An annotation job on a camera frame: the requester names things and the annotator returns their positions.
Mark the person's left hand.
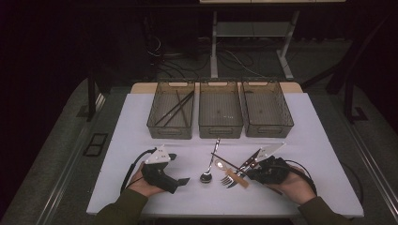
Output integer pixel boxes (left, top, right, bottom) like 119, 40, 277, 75
127, 162, 161, 199

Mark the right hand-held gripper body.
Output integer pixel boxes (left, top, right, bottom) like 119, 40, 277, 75
254, 142, 290, 186

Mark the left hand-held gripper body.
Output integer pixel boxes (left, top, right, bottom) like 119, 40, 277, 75
140, 144, 179, 195

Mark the thin black cable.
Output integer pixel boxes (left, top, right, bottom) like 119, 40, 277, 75
341, 162, 365, 205

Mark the wooden-handled metal knife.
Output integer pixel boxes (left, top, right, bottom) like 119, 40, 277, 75
226, 153, 264, 189

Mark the metal spoon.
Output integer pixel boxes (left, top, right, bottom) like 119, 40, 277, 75
200, 138, 222, 184

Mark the grey metal desk frame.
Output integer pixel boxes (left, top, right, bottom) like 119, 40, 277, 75
199, 0, 346, 81

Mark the wooden-handled metal fork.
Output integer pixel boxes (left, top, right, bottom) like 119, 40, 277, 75
220, 149, 261, 188

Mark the hand-held gripper cable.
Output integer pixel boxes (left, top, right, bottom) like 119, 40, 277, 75
120, 148, 158, 195
283, 158, 318, 196

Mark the person's right hand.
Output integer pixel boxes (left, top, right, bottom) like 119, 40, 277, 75
275, 168, 317, 205

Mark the black chopstick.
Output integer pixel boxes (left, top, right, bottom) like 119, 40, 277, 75
161, 92, 195, 128
154, 91, 194, 127

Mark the tangle of floor cables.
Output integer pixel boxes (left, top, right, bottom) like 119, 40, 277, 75
146, 36, 261, 80

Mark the left hand-held gripper cable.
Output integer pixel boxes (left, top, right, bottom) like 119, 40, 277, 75
120, 148, 158, 195

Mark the smoky transparent plastic bin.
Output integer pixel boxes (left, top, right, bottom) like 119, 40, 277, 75
198, 79, 244, 140
239, 78, 295, 139
146, 79, 196, 140

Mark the black metal stand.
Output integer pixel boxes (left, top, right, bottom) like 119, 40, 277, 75
301, 12, 395, 125
76, 65, 111, 123

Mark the small wooden utensil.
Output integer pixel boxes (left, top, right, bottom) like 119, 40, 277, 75
214, 158, 251, 189

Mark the right hand-held gripper cable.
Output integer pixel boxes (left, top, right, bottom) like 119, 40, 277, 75
283, 158, 318, 196

